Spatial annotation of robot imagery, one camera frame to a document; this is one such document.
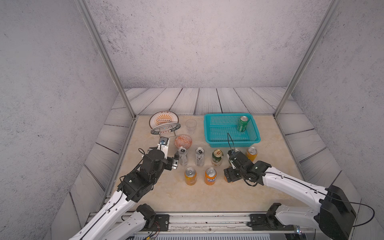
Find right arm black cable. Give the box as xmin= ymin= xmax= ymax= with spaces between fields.
xmin=226 ymin=132 xmax=376 ymax=240

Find aluminium frame post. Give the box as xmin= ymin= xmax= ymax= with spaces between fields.
xmin=273 ymin=0 xmax=342 ymax=120
xmin=75 ymin=0 xmax=136 ymax=119

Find left aluminium frame post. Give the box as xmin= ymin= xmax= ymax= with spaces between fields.
xmin=75 ymin=0 xmax=136 ymax=119

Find green white gold-top can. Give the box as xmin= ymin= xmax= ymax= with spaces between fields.
xmin=212 ymin=149 xmax=223 ymax=166

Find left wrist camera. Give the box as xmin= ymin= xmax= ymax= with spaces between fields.
xmin=158 ymin=137 xmax=169 ymax=159

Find green rimmed white plate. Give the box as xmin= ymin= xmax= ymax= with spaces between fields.
xmin=151 ymin=123 xmax=181 ymax=135

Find orange Schweppes can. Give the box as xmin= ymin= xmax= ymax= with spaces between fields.
xmin=246 ymin=147 xmax=258 ymax=162

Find orange sunburst plate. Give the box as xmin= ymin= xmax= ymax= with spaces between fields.
xmin=149 ymin=111 xmax=179 ymax=129

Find orange Fanta can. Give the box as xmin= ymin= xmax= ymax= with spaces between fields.
xmin=204 ymin=167 xmax=217 ymax=185

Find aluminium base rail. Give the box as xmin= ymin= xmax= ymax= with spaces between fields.
xmin=86 ymin=211 xmax=319 ymax=240

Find clear plastic cup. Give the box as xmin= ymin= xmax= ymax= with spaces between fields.
xmin=186 ymin=119 xmax=197 ymax=135

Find silver white drink can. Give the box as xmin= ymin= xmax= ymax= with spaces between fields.
xmin=178 ymin=147 xmax=188 ymax=166

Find teal plastic basket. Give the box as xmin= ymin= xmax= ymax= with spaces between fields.
xmin=204 ymin=113 xmax=261 ymax=148

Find metal wire plate stand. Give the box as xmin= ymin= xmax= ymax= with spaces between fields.
xmin=158 ymin=126 xmax=176 ymax=140

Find red patterned bowl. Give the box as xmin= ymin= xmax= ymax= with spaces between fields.
xmin=174 ymin=135 xmax=193 ymax=150

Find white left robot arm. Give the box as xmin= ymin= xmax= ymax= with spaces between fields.
xmin=72 ymin=149 xmax=179 ymax=240

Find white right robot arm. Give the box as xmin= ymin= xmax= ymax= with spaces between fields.
xmin=224 ymin=150 xmax=357 ymax=240

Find right aluminium frame post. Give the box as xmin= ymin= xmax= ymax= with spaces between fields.
xmin=273 ymin=0 xmax=342 ymax=120

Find orange yellow can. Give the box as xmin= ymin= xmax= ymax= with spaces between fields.
xmin=185 ymin=167 xmax=197 ymax=186

